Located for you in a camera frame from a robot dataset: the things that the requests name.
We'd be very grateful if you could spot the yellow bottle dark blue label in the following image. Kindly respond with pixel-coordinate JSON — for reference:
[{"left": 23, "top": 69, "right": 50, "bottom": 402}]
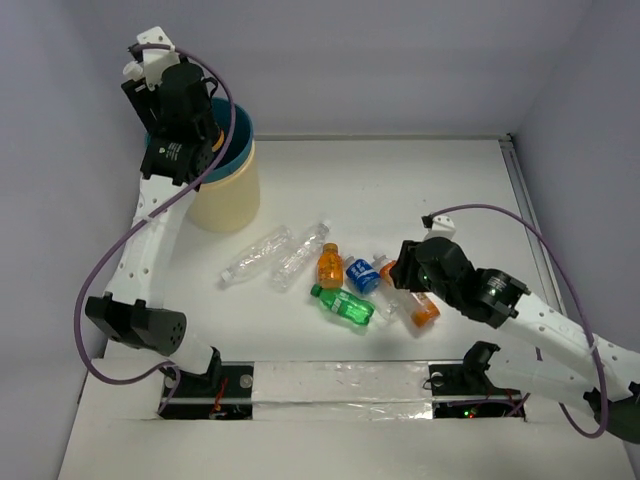
[{"left": 211, "top": 130, "right": 225, "bottom": 153}]

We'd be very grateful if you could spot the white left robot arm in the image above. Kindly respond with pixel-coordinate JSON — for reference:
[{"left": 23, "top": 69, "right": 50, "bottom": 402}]
[{"left": 85, "top": 60, "right": 224, "bottom": 395}]

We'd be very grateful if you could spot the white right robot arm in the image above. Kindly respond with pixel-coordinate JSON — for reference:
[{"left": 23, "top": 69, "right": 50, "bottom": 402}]
[{"left": 391, "top": 237, "right": 639, "bottom": 444}]

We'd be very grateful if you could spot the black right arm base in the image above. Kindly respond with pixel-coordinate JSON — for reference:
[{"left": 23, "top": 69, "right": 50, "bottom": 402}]
[{"left": 422, "top": 341, "right": 526, "bottom": 420}]

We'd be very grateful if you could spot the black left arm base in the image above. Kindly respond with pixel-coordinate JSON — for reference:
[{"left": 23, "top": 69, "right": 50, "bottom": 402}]
[{"left": 159, "top": 362, "right": 254, "bottom": 420}]

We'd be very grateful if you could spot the cream bin with teal rim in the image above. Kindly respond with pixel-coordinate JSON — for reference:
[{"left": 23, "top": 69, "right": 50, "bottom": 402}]
[{"left": 143, "top": 97, "right": 261, "bottom": 234}]

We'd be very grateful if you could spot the orange label drink bottle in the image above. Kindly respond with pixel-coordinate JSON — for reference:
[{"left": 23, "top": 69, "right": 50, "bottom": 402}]
[{"left": 372, "top": 253, "right": 440, "bottom": 330}]

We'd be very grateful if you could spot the small blue label water bottle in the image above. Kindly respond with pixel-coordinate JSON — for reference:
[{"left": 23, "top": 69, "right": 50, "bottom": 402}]
[{"left": 344, "top": 256, "right": 381, "bottom": 295}]

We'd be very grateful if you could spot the green soda bottle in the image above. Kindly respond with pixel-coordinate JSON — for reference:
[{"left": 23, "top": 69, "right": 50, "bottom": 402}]
[{"left": 310, "top": 284, "right": 375, "bottom": 327}]

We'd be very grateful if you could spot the small orange juice bottle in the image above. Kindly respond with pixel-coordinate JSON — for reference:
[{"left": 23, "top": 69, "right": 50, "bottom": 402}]
[{"left": 316, "top": 243, "right": 344, "bottom": 289}]

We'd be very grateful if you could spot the clear crumpled bottle white cap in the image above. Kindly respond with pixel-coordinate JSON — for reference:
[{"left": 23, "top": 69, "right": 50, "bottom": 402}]
[{"left": 270, "top": 219, "right": 331, "bottom": 292}]

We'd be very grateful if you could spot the clear unlabelled plastic bottle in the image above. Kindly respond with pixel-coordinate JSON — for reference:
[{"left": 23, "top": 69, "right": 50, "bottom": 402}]
[{"left": 220, "top": 225, "right": 294, "bottom": 288}]

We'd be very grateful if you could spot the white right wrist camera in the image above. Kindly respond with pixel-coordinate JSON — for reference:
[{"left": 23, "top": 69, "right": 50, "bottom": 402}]
[{"left": 421, "top": 214, "right": 457, "bottom": 241}]

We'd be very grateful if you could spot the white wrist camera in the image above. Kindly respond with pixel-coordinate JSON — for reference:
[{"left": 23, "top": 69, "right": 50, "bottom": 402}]
[
  {"left": 121, "top": 26, "right": 180, "bottom": 91},
  {"left": 421, "top": 214, "right": 457, "bottom": 241}
]

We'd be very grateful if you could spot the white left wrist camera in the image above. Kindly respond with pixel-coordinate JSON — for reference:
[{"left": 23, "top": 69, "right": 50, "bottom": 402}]
[{"left": 121, "top": 26, "right": 180, "bottom": 91}]

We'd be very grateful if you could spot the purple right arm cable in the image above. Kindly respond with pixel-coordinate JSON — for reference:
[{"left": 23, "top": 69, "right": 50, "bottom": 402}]
[{"left": 432, "top": 203, "right": 611, "bottom": 440}]

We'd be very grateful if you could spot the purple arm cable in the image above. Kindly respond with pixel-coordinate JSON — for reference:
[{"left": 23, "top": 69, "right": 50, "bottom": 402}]
[
  {"left": 432, "top": 203, "right": 611, "bottom": 440},
  {"left": 73, "top": 43, "right": 239, "bottom": 416}
]

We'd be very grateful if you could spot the aluminium side rail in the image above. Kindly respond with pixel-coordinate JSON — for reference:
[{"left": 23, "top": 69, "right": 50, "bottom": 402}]
[{"left": 498, "top": 135, "right": 567, "bottom": 315}]

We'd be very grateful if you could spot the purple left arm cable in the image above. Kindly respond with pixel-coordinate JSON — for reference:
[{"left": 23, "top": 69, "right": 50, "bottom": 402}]
[{"left": 73, "top": 43, "right": 239, "bottom": 416}]

